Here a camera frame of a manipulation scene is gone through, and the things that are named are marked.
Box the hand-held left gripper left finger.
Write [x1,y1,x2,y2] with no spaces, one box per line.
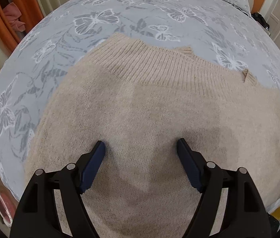
[9,140,106,238]

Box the black bag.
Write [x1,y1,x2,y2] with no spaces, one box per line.
[251,12,270,30]

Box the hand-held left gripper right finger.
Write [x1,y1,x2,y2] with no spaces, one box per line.
[177,138,272,238]

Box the beige sweater with black hearts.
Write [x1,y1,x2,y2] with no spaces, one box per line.
[24,33,280,238]

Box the grey butterfly print duvet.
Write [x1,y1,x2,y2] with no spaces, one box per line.
[0,0,280,211]

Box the pink clothing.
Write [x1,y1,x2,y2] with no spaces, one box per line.
[2,2,26,33]

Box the pink and white round object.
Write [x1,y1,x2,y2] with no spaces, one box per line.
[0,188,15,227]

